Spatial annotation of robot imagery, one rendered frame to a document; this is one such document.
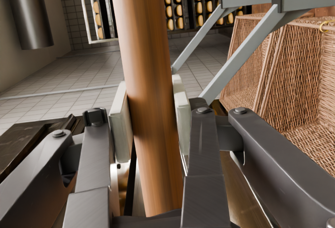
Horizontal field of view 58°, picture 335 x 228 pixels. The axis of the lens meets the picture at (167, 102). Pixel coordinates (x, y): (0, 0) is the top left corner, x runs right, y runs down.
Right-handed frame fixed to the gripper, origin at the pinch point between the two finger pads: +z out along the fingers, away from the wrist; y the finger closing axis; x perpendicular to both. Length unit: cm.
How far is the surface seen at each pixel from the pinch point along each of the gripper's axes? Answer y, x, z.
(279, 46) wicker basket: 44, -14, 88
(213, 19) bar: 21, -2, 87
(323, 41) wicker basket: 60, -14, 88
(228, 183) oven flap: 19, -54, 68
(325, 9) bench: 61, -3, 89
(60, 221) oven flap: -35, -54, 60
